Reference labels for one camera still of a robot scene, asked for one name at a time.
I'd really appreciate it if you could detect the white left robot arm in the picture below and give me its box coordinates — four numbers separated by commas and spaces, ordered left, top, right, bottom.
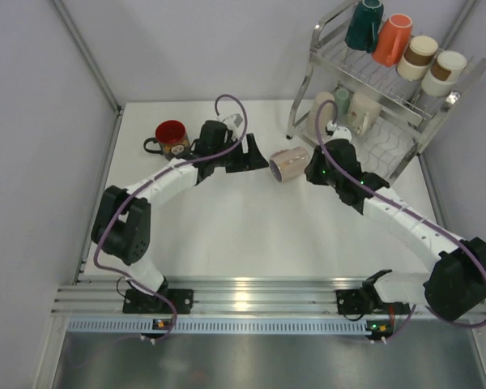
91, 120, 269, 314

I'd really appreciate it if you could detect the stainless steel dish rack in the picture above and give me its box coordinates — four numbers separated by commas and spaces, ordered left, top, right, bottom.
286, 1, 486, 182

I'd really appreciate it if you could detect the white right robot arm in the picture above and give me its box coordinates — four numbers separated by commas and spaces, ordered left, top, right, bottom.
305, 139, 486, 325

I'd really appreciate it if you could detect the light teal mug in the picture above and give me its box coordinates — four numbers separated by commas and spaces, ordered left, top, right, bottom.
334, 88, 351, 121

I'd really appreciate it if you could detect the pink purple mug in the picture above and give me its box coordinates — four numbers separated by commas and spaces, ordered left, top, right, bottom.
269, 147, 310, 183

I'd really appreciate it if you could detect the dark teal mug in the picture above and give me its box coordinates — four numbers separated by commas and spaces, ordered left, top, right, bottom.
344, 0, 384, 53

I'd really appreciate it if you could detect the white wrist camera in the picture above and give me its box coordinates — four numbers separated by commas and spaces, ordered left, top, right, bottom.
221, 113, 244, 132
326, 122, 352, 142

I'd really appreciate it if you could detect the beige tumbler cup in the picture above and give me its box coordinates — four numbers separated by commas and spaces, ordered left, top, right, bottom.
305, 91, 335, 135

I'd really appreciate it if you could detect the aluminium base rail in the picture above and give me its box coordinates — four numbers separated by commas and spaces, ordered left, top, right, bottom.
52, 276, 486, 317

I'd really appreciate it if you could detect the steel lined paper cup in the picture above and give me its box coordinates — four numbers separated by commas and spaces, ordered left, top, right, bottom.
421, 50, 467, 97

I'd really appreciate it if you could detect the small brown white cup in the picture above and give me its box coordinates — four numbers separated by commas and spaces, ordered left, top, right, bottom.
396, 35, 439, 81

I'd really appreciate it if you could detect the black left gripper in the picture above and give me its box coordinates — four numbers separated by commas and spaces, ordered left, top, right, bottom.
211, 134, 267, 173

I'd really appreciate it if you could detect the orange mug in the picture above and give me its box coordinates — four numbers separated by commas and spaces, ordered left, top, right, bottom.
372, 13, 412, 67

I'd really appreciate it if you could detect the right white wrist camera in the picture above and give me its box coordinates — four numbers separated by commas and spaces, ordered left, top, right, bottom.
326, 122, 352, 142

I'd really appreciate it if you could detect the red skull mug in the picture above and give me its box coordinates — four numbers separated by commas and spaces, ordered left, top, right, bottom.
143, 120, 191, 160

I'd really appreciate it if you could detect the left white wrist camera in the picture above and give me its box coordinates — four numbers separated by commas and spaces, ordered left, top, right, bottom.
221, 113, 244, 132

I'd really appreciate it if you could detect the green interior floral mug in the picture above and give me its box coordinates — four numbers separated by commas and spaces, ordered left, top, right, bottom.
347, 92, 382, 137

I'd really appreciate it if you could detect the grey slotted cable duct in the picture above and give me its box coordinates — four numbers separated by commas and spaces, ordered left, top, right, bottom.
67, 317, 377, 336

